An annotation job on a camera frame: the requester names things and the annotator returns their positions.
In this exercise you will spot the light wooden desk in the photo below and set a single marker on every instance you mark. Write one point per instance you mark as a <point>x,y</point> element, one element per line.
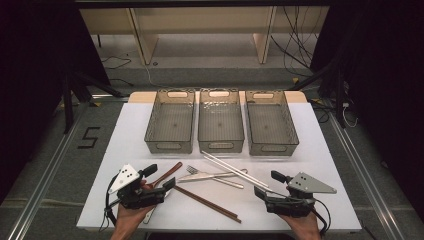
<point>200,20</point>

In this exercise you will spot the person's right hand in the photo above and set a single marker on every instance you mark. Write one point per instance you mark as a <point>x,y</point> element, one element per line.
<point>303,225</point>

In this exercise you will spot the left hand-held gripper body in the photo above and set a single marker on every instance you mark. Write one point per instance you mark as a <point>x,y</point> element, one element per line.
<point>125,176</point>

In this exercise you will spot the person's left hand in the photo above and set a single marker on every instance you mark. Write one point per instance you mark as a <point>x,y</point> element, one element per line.
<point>130,218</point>

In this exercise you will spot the silver metal chopstick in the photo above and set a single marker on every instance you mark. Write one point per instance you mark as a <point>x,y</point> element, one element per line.
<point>233,168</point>
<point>237,173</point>

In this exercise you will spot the brown spoon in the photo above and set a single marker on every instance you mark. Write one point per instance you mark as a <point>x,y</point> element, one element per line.
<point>170,172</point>

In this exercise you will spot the black metal stand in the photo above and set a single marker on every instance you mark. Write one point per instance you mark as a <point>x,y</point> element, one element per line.
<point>68,106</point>
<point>339,100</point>

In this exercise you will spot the metal fork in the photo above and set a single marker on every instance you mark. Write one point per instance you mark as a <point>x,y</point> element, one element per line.
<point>192,170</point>

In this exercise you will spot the black crossbar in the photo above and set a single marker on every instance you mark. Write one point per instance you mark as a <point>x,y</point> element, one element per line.
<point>200,3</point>

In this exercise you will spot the metal knife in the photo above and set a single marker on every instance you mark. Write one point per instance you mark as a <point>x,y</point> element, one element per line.
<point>200,177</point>

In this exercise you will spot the grey translucent plastic basket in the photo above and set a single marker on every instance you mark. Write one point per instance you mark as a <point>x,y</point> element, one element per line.
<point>271,130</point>
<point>233,133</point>
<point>155,126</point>

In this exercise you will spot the short aluminium rail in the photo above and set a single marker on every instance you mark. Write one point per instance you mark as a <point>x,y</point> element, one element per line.
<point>110,97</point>

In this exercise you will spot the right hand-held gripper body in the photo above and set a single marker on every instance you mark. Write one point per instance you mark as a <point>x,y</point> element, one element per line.
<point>310,185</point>

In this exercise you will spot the yellow tape piece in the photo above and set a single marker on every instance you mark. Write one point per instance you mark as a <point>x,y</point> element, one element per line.
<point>295,80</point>
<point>95,104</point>

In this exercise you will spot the dark curtain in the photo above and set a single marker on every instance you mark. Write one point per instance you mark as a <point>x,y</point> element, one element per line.
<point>383,83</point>
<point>33,83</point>

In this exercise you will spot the white spoon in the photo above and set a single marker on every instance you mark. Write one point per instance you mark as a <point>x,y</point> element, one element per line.
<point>149,216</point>

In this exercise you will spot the aluminium floor rail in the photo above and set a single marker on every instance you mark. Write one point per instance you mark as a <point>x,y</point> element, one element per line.
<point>371,190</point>
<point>41,188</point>

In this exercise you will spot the white table mat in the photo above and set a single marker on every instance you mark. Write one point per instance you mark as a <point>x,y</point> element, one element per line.
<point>186,216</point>

